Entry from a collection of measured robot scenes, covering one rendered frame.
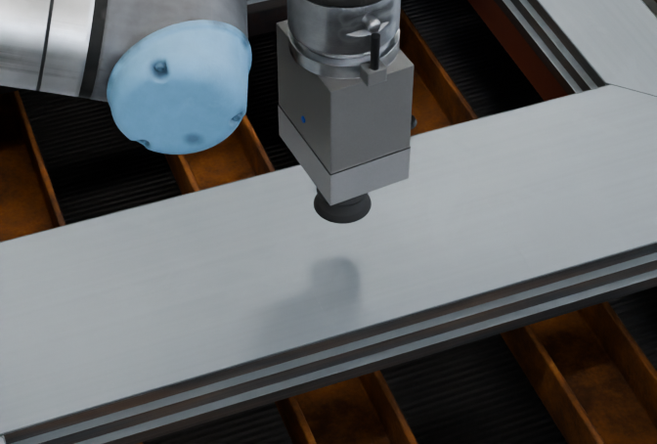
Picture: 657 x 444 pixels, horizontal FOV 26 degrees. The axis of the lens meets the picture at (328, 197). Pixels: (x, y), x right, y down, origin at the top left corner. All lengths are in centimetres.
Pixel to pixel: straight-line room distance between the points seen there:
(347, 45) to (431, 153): 26
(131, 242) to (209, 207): 7
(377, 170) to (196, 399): 21
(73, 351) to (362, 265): 22
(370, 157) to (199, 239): 18
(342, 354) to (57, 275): 22
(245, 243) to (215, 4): 35
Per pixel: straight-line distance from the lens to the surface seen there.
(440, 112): 146
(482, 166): 116
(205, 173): 140
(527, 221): 112
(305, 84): 97
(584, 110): 122
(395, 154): 99
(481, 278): 107
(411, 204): 112
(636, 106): 123
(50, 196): 133
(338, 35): 92
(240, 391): 102
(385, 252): 108
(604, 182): 116
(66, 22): 76
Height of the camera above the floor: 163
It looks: 44 degrees down
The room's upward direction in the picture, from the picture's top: straight up
